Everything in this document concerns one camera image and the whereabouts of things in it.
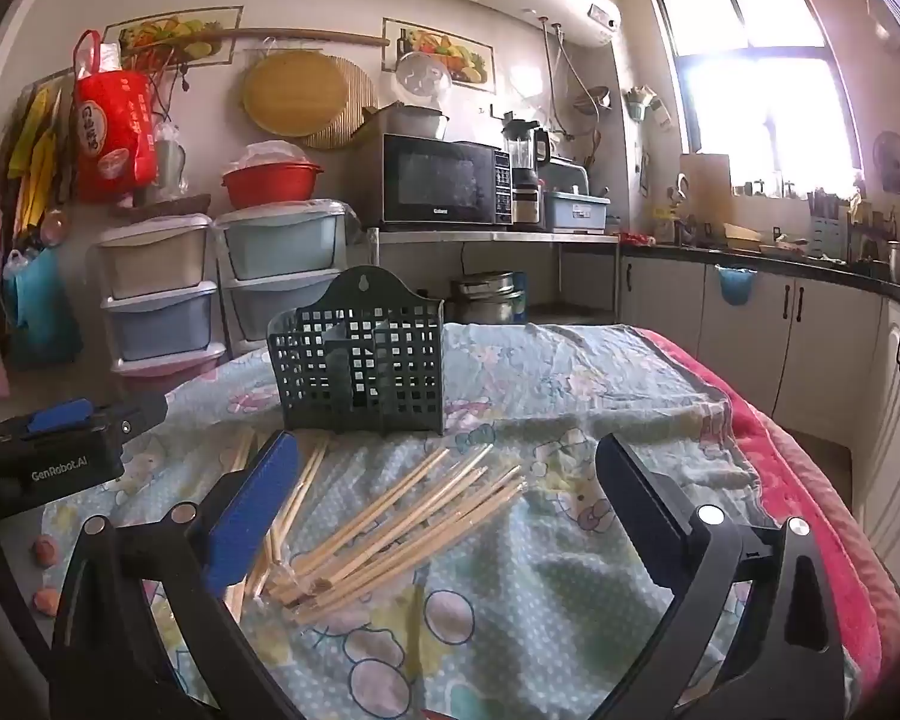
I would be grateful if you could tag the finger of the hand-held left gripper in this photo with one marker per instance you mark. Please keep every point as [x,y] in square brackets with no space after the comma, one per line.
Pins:
[139,411]
[60,417]

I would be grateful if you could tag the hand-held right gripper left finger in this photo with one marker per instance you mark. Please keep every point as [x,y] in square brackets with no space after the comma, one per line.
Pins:
[251,502]

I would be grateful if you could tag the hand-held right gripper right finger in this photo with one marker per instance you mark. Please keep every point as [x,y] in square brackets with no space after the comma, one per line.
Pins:
[645,495]

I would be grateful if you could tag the bunch of chopsticks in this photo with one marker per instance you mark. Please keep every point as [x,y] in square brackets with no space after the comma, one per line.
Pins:
[390,532]

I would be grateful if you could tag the green plastic utensil basket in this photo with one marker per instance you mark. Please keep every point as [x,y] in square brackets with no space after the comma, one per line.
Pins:
[360,390]

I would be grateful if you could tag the person's left hand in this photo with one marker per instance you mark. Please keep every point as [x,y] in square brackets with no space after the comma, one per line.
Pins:
[45,549]

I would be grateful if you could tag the teal bag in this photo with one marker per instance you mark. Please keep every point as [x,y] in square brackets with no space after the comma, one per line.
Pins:
[45,315]

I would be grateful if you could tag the cartoon printed bedsheet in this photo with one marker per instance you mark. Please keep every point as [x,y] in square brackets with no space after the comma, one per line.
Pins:
[570,577]

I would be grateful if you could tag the plastic drawer unit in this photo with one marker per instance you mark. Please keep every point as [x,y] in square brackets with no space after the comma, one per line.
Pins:
[154,262]
[281,240]

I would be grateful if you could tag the pink blanket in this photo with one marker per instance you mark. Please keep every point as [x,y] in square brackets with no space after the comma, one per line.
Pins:
[817,510]

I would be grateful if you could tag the woven basket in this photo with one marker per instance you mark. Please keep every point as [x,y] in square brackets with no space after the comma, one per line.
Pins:
[172,206]

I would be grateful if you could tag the white kitchen cabinets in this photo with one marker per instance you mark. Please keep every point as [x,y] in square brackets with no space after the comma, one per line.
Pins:
[817,345]

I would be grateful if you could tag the blue hanging bag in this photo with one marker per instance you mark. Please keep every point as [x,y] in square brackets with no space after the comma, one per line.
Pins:
[736,285]

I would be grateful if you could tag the large steel pot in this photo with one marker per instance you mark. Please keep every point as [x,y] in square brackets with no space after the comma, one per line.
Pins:
[484,300]

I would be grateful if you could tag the clear plastic bag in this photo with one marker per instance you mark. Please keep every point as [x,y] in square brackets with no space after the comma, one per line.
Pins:
[171,157]

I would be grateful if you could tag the red plastic basin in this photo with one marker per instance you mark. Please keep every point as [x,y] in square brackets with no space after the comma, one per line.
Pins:
[270,186]

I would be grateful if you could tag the yellow hanging cloths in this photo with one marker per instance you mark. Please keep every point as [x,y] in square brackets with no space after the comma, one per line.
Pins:
[37,157]

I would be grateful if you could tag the red shopping bag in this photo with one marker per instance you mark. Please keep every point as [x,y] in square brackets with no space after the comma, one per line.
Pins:
[112,135]

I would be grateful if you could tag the white plastic bag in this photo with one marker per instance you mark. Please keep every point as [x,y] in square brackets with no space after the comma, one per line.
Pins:
[266,152]

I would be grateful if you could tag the grey blue storage box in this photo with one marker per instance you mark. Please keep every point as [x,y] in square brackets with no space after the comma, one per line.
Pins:
[576,211]

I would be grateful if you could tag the metal shelf rack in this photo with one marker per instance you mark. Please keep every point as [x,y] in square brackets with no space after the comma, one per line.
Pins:
[495,238]

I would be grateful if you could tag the light blue utensil holder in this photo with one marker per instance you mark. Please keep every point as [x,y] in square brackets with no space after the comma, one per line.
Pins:
[825,232]

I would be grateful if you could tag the wooden cutting board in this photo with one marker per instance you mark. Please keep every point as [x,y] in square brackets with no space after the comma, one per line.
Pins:
[705,176]

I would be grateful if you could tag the black blender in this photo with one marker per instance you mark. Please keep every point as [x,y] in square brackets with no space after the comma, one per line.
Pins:
[523,165]

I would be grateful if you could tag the round wooden board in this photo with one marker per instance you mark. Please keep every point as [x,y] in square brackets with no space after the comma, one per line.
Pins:
[292,94]

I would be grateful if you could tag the black microwave oven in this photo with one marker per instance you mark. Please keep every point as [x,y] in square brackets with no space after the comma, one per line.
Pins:
[435,180]

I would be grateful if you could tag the round bamboo mat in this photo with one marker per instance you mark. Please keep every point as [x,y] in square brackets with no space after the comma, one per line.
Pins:
[360,105]

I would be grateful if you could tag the hanging metal strainer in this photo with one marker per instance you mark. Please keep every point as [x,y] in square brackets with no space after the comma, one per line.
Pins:
[594,103]

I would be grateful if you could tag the grey pot with lid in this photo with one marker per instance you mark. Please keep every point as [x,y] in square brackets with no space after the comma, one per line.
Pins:
[418,124]

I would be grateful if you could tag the long wooden rolling pin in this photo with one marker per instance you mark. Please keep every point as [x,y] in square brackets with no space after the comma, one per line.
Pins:
[307,34]

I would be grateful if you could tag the kitchen window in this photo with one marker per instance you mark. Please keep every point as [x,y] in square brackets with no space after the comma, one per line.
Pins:
[757,90]

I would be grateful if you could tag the clear plastic lid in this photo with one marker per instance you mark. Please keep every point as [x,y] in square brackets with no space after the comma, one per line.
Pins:
[422,81]

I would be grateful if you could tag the fruit wall poster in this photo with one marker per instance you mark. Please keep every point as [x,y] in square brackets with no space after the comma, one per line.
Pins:
[465,52]
[165,30]

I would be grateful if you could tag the green wall holder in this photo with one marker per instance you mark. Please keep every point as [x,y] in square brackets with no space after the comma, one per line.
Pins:
[641,106]

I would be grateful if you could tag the round wall fan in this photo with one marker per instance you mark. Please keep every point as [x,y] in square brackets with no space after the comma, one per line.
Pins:
[894,163]

